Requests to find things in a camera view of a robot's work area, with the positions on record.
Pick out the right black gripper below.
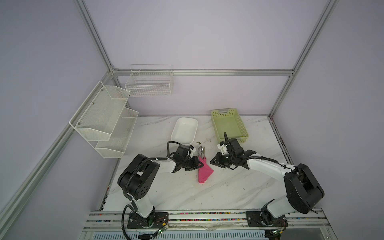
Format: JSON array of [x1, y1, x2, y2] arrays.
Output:
[[207, 152, 235, 168]]

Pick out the spoon with teal handle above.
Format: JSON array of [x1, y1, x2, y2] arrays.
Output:
[[198, 146, 205, 159]]

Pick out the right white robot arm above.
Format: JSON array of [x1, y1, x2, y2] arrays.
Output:
[[210, 138, 325, 227]]

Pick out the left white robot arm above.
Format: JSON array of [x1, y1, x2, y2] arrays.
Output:
[[117, 141, 204, 228]]

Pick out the white plastic tray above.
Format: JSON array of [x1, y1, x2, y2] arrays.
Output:
[[171, 117, 199, 145]]

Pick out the green perforated plastic basket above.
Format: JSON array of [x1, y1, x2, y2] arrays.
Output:
[[211, 108, 249, 143]]

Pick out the white mesh lower shelf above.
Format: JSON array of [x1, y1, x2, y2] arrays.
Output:
[[96, 108, 139, 159]]

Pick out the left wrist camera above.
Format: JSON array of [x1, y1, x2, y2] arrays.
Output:
[[187, 145, 196, 158]]

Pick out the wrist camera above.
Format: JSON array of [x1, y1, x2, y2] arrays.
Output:
[[187, 145, 196, 158], [217, 143, 229, 155]]

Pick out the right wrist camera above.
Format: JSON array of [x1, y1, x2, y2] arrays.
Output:
[[217, 143, 229, 155]]

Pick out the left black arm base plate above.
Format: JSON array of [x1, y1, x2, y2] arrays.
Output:
[[126, 212, 169, 229]]

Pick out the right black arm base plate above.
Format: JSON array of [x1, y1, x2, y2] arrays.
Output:
[[246, 211, 288, 227]]

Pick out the white wire wall basket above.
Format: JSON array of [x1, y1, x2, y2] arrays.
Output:
[[125, 65, 174, 97]]

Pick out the aluminium front rail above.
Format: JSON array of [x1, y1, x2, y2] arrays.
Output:
[[82, 209, 332, 232]]

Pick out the aluminium frame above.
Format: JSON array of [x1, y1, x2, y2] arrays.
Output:
[[1, 1, 338, 232]]

